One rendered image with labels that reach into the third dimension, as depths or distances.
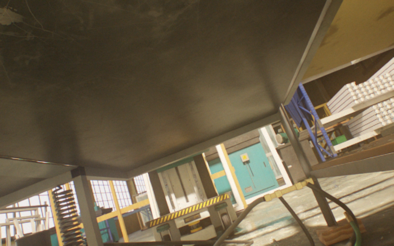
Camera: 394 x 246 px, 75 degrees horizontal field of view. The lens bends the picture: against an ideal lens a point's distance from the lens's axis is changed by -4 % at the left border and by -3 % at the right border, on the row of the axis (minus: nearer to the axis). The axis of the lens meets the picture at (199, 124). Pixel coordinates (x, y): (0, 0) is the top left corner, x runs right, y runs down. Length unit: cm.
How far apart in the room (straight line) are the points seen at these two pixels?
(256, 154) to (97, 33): 486
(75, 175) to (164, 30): 66
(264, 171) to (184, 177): 286
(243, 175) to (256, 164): 32
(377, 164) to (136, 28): 53
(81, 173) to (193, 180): 157
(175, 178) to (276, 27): 206
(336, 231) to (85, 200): 91
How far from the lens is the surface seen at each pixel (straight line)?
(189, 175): 241
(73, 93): 50
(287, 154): 494
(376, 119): 522
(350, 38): 95
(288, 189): 113
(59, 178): 99
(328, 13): 64
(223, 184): 511
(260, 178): 511
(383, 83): 557
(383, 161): 63
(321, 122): 518
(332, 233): 119
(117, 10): 36
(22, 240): 571
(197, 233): 211
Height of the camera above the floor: 32
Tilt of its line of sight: 15 degrees up
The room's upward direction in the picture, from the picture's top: 21 degrees counter-clockwise
